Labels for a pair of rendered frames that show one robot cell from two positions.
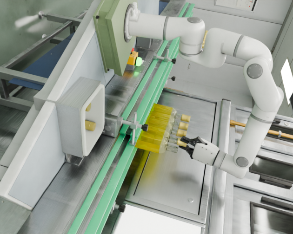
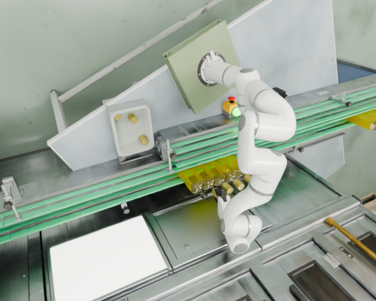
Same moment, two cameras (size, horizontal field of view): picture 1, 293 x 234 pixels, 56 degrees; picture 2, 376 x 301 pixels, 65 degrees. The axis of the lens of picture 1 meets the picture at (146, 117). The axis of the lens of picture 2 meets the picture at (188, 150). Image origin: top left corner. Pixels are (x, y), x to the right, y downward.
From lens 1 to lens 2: 0.95 m
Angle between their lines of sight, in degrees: 45
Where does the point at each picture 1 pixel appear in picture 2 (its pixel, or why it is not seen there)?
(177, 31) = (229, 79)
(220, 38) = (249, 89)
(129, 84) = (208, 126)
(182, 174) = (206, 226)
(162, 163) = (202, 209)
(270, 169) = (321, 291)
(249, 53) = (265, 108)
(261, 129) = (247, 197)
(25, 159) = (69, 131)
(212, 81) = not seen: outside the picture
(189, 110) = (296, 189)
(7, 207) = not seen: hidden behind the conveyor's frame
